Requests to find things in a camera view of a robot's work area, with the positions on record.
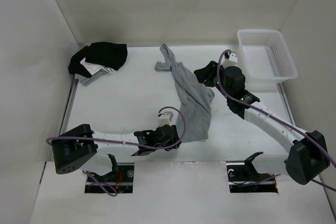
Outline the grey tank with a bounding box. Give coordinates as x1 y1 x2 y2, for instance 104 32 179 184
75 70 110 87
154 44 215 143

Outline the grey folded tank top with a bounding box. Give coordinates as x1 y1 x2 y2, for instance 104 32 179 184
75 70 110 87

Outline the aluminium table rail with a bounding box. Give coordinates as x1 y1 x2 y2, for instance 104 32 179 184
277 83 296 125
51 78 79 162

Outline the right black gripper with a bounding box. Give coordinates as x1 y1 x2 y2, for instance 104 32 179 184
194 61 232 99

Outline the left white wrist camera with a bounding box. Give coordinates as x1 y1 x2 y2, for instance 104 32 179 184
157 111 174 127

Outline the left aluminium table rail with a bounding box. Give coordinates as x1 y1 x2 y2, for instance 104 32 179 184
51 78 79 162

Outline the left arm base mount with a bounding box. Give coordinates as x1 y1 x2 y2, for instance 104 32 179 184
82 163 134 194

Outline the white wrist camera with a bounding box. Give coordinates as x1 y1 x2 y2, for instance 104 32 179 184
222 51 238 68
157 111 174 127

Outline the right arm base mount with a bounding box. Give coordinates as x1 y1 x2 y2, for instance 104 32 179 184
226 162 278 194

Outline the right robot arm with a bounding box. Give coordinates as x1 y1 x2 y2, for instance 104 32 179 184
194 61 335 185

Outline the right aluminium table rail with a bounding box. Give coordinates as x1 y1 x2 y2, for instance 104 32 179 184
277 83 296 125

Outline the white plastic basket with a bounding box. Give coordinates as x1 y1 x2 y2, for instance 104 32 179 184
237 29 298 85

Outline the white folded tank top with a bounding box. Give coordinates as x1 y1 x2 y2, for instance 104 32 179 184
80 58 114 76

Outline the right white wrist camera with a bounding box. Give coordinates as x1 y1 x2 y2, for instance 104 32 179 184
222 51 238 68

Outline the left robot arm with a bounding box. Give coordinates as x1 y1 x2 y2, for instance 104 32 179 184
46 124 184 183

